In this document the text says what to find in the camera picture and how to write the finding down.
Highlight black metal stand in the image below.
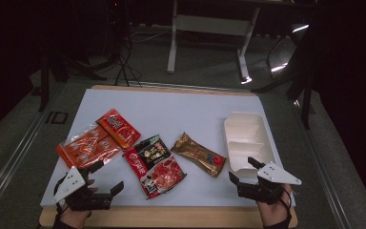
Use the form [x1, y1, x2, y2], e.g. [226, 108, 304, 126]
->
[37, 47, 108, 113]
[252, 71, 315, 130]

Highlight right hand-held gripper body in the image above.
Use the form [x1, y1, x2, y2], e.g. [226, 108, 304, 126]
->
[236, 161, 303, 205]

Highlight person's left hand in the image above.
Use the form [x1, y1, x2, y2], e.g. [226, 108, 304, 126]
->
[58, 204, 93, 228]

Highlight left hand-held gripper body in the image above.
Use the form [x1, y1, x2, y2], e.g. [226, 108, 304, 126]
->
[51, 165, 113, 212]

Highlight clear orange packet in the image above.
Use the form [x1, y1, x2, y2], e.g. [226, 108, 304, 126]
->
[55, 124, 123, 170]

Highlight white divided food container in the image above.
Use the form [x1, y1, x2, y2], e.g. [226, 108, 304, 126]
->
[223, 111, 278, 178]

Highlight glossy dark panel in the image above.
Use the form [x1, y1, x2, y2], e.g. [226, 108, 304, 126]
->
[266, 23, 311, 80]

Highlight black floor cables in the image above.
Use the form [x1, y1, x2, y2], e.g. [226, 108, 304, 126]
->
[113, 41, 142, 88]

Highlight person's right hand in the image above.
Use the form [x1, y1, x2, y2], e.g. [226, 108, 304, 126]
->
[256, 183, 294, 227]

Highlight white metal desk frame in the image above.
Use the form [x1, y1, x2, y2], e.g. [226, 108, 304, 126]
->
[166, 0, 261, 84]

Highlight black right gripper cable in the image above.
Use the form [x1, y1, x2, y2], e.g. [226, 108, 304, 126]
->
[279, 187, 295, 223]

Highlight gold foil packet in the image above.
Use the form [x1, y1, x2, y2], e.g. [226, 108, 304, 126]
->
[171, 132, 227, 178]

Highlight white table mat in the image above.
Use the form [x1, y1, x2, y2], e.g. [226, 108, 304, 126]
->
[40, 88, 296, 208]

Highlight small red sauce packet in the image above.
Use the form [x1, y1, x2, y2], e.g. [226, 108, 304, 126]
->
[95, 108, 142, 151]

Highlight large red black sauce packet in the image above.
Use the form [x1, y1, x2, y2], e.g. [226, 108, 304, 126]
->
[122, 134, 188, 200]

